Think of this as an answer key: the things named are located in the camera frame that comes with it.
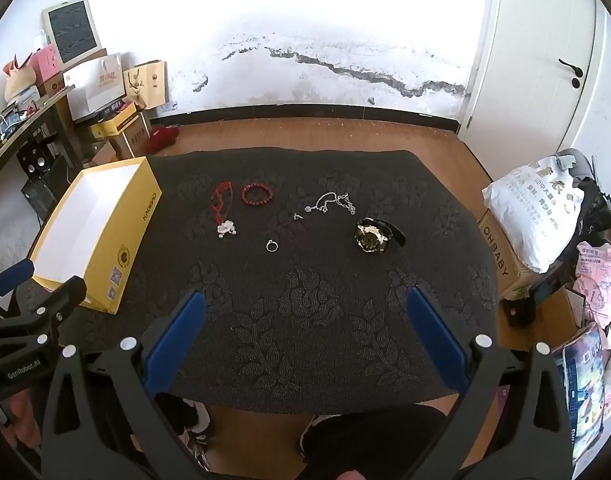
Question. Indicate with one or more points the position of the black and gold wristwatch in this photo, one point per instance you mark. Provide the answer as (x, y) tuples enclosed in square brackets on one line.
[(369, 237)]

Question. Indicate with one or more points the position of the printed cardboard carton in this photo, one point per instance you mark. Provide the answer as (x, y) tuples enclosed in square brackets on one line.
[(133, 137)]

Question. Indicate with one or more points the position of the black speaker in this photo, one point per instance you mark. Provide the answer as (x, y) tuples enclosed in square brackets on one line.
[(35, 157)]

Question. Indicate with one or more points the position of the blue printed package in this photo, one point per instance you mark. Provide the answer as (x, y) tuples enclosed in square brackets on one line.
[(583, 380)]

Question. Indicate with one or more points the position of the person's left hand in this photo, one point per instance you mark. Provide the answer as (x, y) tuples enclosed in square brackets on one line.
[(28, 425)]

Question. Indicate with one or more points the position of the red cloth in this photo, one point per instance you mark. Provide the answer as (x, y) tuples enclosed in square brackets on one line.
[(160, 140)]

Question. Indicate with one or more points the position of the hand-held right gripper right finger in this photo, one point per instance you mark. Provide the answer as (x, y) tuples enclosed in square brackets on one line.
[(435, 340)]

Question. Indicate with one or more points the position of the pink plastic packages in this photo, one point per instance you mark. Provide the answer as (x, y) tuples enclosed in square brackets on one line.
[(603, 280)]

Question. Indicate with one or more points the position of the yellow cardboard box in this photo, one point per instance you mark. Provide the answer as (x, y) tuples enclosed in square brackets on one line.
[(130, 240)]

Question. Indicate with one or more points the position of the black desk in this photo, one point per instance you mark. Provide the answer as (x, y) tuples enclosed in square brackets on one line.
[(30, 115)]

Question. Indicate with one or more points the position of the brown paper bag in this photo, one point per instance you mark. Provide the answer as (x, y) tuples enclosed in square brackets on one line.
[(148, 82)]

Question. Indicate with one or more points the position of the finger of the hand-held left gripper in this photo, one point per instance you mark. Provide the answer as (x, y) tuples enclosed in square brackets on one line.
[(60, 302), (13, 276)]

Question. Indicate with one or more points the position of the brown cardboard box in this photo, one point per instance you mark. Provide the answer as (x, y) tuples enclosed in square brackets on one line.
[(500, 255)]

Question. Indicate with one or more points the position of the black floral tablecloth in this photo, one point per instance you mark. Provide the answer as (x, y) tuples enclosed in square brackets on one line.
[(295, 300)]

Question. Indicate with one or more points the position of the beige bag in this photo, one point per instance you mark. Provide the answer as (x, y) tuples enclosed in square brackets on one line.
[(20, 82)]

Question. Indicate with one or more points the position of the white door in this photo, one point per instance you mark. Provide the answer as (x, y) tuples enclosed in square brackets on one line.
[(535, 60)]

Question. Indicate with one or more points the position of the white monitor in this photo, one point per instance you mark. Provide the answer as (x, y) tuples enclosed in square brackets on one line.
[(73, 27)]

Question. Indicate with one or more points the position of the white paper bag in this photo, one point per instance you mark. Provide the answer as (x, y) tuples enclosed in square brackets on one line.
[(93, 85)]

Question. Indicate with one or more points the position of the flat yellow box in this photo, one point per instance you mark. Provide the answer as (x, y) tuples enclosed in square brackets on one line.
[(115, 122)]

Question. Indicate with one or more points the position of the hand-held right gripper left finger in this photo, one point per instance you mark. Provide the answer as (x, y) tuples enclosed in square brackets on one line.
[(180, 340)]

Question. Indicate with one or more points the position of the white printed sack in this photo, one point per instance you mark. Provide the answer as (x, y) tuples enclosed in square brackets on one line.
[(535, 200)]

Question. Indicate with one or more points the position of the person's leg dark trousers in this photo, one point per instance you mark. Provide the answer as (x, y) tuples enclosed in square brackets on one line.
[(375, 440)]

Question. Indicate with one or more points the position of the white and black shoe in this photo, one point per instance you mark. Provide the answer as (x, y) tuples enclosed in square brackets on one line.
[(198, 430)]

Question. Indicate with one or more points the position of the black computer case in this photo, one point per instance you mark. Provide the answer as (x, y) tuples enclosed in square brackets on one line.
[(43, 192)]

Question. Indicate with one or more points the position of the small black box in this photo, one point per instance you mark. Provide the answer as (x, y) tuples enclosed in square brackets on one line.
[(519, 312)]

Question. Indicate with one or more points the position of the dark clothes pile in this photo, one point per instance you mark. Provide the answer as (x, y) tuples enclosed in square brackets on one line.
[(598, 210)]

